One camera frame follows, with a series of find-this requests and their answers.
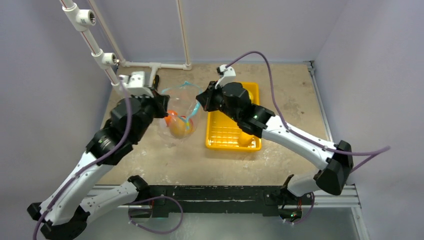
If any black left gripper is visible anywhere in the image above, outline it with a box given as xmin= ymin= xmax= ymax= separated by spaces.
xmin=134 ymin=87 xmax=171 ymax=141

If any orange fruit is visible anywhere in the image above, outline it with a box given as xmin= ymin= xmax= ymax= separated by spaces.
xmin=164 ymin=110 xmax=178 ymax=126

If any clear zip top bag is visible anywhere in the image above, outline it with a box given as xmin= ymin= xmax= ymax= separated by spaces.
xmin=157 ymin=81 xmax=202 ymax=146

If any yellow peach with leaf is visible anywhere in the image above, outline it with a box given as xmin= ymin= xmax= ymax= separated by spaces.
xmin=167 ymin=116 xmax=194 ymax=139

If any red apple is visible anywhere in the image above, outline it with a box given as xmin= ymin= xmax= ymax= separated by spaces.
xmin=178 ymin=116 xmax=190 ymax=129

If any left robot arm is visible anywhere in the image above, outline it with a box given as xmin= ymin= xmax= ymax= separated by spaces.
xmin=27 ymin=93 xmax=170 ymax=240

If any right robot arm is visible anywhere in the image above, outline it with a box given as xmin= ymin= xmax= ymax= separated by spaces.
xmin=196 ymin=81 xmax=354 ymax=204

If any black yellow screwdriver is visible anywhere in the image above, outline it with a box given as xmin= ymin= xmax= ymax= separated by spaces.
xmin=152 ymin=74 xmax=160 ymax=90

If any yellow plastic tray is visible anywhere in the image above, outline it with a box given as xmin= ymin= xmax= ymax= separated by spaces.
xmin=205 ymin=82 xmax=262 ymax=152

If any yellow banana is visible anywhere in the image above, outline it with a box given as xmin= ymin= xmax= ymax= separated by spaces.
xmin=247 ymin=90 xmax=255 ymax=102

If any small yellow mango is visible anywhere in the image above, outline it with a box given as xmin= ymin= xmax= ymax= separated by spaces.
xmin=237 ymin=132 xmax=256 ymax=148

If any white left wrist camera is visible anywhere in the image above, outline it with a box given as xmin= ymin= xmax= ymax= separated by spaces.
xmin=117 ymin=71 xmax=154 ymax=97

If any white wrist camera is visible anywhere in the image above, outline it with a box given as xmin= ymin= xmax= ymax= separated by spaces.
xmin=214 ymin=64 xmax=236 ymax=89
xmin=117 ymin=71 xmax=154 ymax=97

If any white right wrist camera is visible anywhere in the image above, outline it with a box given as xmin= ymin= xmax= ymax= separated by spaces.
xmin=214 ymin=64 xmax=236 ymax=89

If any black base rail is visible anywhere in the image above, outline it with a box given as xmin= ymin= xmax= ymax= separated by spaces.
xmin=128 ymin=176 xmax=313 ymax=220

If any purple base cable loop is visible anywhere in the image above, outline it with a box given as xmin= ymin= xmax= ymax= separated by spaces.
xmin=127 ymin=196 xmax=184 ymax=235

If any white pvc pipe frame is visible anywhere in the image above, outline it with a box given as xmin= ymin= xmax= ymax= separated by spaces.
xmin=58 ymin=0 xmax=193 ymax=97

